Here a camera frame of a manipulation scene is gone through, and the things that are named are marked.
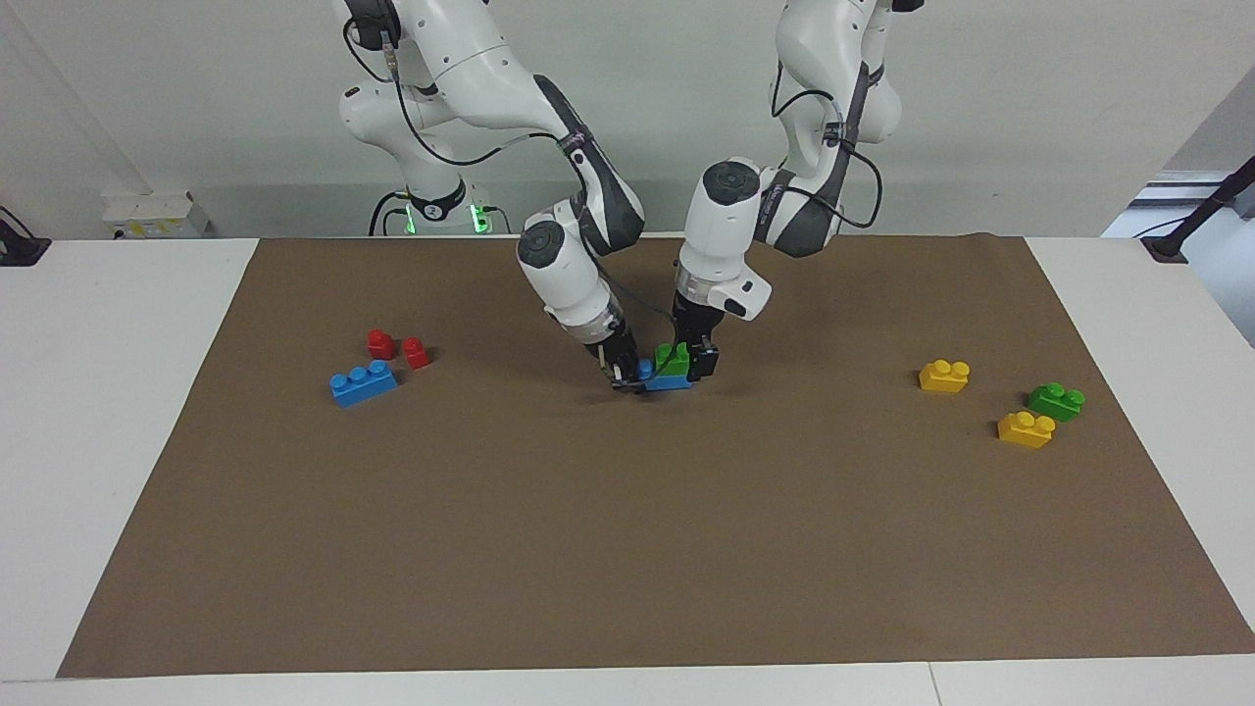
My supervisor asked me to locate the blue three-stud toy block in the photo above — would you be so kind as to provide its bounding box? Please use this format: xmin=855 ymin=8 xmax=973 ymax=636
xmin=637 ymin=359 xmax=693 ymax=392
xmin=329 ymin=360 xmax=399 ymax=408

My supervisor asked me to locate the yellow two-stud toy block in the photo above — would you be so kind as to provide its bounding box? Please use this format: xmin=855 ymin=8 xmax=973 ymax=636
xmin=919 ymin=360 xmax=972 ymax=394
xmin=997 ymin=411 xmax=1057 ymax=450

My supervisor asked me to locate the brown table mat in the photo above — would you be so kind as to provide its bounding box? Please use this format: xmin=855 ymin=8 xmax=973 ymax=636
xmin=57 ymin=233 xmax=1255 ymax=680

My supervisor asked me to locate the white power strip box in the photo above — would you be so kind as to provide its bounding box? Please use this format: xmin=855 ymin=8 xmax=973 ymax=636
xmin=101 ymin=191 xmax=210 ymax=239

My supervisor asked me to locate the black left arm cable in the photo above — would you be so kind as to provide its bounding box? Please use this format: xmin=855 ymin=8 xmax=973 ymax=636
xmin=772 ymin=59 xmax=883 ymax=231

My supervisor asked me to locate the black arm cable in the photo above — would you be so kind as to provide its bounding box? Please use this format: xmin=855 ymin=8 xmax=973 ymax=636
xmin=772 ymin=59 xmax=883 ymax=231
xmin=343 ymin=15 xmax=668 ymax=334

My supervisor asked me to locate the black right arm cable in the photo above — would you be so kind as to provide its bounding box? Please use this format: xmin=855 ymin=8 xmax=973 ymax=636
xmin=343 ymin=15 xmax=668 ymax=334

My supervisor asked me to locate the black camera stand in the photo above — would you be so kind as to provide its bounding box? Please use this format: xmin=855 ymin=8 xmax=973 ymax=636
xmin=1140 ymin=157 xmax=1255 ymax=264

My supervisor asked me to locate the black clamp mount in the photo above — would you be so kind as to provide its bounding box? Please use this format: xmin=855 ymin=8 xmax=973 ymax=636
xmin=0 ymin=206 xmax=52 ymax=268

